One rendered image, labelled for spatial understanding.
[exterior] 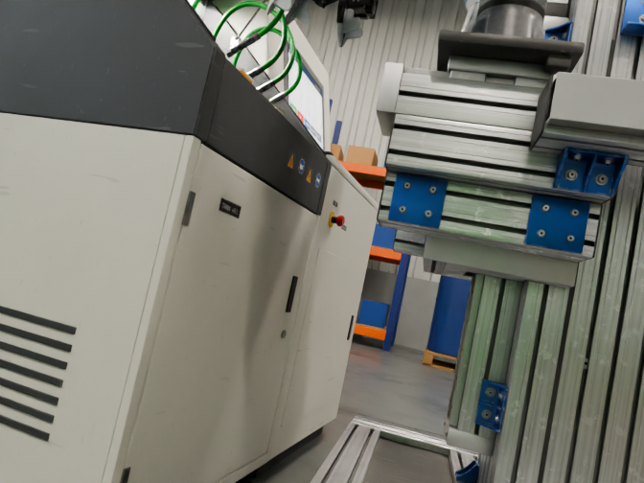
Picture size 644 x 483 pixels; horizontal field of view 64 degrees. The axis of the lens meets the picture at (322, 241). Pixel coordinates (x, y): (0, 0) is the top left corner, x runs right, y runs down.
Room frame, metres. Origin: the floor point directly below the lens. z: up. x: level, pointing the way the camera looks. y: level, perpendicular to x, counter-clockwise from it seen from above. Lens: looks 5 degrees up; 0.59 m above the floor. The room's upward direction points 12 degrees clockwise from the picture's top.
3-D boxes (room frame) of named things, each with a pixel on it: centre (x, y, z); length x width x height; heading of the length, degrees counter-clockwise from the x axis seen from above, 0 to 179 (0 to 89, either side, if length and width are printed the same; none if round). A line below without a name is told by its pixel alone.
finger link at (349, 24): (1.26, 0.05, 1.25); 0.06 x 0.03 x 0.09; 71
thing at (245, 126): (1.18, 0.15, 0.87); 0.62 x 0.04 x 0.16; 161
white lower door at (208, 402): (1.18, 0.14, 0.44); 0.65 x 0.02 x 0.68; 161
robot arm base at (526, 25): (0.89, -0.25, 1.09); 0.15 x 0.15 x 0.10
